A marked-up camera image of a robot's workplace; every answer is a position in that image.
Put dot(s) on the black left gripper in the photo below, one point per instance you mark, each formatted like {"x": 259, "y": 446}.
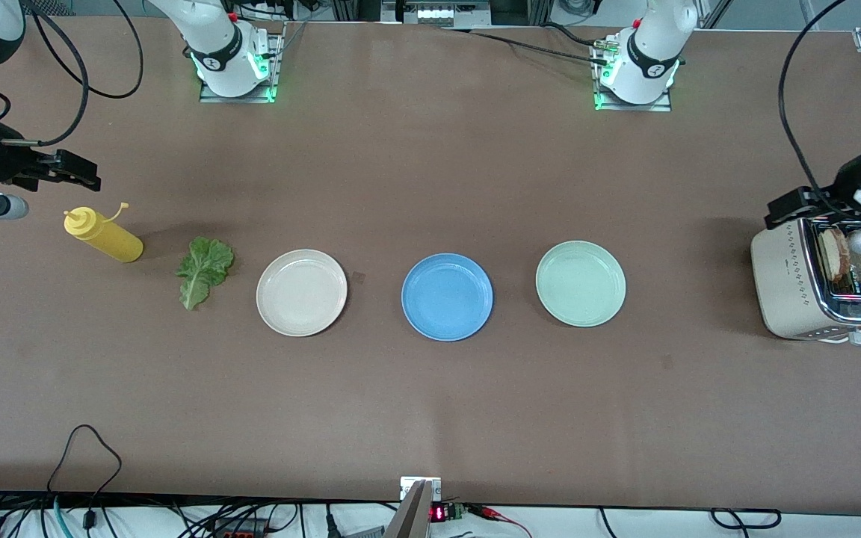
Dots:
{"x": 846, "y": 181}

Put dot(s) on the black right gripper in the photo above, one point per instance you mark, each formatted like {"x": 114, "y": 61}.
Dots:
{"x": 4, "y": 161}

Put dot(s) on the yellow squeeze bottle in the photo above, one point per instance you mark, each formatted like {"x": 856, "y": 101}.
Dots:
{"x": 113, "y": 243}

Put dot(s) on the green lettuce leaf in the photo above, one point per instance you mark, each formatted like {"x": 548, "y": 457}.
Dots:
{"x": 202, "y": 269}

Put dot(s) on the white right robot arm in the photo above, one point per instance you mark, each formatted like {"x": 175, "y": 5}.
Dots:
{"x": 221, "y": 45}

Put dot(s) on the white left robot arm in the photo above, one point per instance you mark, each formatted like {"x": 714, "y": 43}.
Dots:
{"x": 647, "y": 52}

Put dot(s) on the light green round plate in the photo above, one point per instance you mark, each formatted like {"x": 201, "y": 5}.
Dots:
{"x": 580, "y": 284}

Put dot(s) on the beige round plate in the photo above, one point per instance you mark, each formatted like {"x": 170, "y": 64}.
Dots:
{"x": 301, "y": 293}

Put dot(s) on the blue round plate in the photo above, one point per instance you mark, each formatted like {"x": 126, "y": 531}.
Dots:
{"x": 447, "y": 297}

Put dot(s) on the cream and chrome toaster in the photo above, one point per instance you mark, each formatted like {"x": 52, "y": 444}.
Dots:
{"x": 782, "y": 284}

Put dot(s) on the black equipment box with lights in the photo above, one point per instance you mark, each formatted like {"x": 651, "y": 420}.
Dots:
{"x": 434, "y": 13}

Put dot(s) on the red LED display board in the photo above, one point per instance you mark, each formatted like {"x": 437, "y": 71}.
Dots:
{"x": 439, "y": 513}

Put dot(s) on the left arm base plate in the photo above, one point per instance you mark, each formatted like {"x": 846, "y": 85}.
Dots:
{"x": 628, "y": 107}

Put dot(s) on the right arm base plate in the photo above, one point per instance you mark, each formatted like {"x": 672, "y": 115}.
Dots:
{"x": 275, "y": 82}

